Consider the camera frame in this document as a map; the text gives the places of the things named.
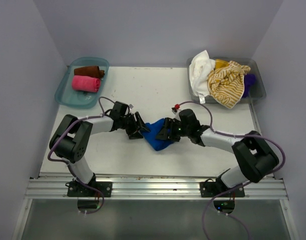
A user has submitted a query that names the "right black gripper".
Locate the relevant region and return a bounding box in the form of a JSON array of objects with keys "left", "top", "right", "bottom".
[{"left": 155, "top": 117, "right": 190, "bottom": 142}]

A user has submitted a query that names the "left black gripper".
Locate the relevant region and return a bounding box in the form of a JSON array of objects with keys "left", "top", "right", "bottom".
[{"left": 119, "top": 111, "right": 150, "bottom": 139}]

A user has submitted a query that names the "blue towel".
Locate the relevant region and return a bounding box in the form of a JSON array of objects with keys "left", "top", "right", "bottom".
[{"left": 141, "top": 118, "right": 174, "bottom": 152}]

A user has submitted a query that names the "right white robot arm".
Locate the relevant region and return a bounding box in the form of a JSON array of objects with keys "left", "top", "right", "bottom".
[{"left": 156, "top": 109, "right": 279, "bottom": 196}]

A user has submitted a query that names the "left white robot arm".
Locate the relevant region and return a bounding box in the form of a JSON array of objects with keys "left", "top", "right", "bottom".
[{"left": 47, "top": 101, "right": 150, "bottom": 197}]

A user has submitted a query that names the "pink rolled towel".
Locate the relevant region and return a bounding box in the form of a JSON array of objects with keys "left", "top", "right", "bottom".
[{"left": 72, "top": 75, "right": 101, "bottom": 93}]

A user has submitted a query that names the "brown rolled towel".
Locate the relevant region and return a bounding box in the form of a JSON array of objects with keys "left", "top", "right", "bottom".
[{"left": 74, "top": 65, "right": 105, "bottom": 79}]

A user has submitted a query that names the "teal plastic tray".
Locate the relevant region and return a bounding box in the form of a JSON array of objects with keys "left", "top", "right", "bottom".
[{"left": 55, "top": 57, "right": 110, "bottom": 109}]

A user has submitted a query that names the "yellow white striped towel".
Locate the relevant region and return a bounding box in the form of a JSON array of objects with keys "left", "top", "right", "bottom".
[{"left": 208, "top": 60, "right": 251, "bottom": 109}]

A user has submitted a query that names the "mustard yellow towel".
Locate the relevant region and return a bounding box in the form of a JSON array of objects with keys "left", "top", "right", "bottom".
[{"left": 214, "top": 59, "right": 229, "bottom": 71}]

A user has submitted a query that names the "purple towel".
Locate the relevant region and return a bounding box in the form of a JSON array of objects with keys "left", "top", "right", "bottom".
[{"left": 242, "top": 74, "right": 256, "bottom": 98}]

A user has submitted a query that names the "grey plastic bin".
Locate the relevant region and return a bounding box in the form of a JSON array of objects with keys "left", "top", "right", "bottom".
[{"left": 186, "top": 56, "right": 266, "bottom": 104}]

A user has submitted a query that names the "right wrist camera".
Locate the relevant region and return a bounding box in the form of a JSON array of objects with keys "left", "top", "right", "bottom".
[{"left": 171, "top": 104, "right": 181, "bottom": 120}]

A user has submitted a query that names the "aluminium mounting rail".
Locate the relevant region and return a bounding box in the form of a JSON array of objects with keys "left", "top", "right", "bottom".
[{"left": 25, "top": 174, "right": 288, "bottom": 200}]

